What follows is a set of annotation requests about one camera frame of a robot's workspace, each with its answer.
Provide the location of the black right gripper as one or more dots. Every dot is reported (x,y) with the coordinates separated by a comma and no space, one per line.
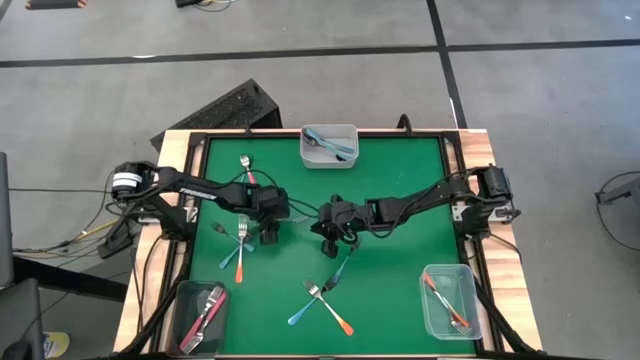
(345,215)

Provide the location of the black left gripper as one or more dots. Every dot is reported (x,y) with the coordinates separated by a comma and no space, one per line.
(270,202)

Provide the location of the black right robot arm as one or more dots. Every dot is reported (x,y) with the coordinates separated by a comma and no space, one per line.
(430,195)

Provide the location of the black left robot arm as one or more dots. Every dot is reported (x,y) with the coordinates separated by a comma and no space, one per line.
(200,190)

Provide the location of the green table mat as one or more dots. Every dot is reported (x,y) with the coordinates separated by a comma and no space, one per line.
(400,165)

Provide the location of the white plastic bin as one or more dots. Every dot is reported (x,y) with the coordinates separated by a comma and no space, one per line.
(345,134)

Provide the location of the dark clear plastic container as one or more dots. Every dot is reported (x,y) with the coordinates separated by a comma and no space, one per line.
(182,300)

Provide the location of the black perforated metal case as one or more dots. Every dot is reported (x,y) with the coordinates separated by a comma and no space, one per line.
(225,110)

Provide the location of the wooden table border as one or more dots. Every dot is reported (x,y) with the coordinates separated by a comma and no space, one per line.
(172,145)

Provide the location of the black power adapter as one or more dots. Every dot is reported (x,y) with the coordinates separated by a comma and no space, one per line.
(116,240)

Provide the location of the yellow and blue object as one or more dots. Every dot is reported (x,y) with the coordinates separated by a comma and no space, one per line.
(56,344)

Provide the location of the black floor stand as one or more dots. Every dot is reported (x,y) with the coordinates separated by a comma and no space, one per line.
(20,320)

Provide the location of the black bar with orange ends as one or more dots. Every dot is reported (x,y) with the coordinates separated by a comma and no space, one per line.
(55,4)

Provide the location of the black aluminium table frame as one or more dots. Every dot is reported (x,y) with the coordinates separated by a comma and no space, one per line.
(250,134)

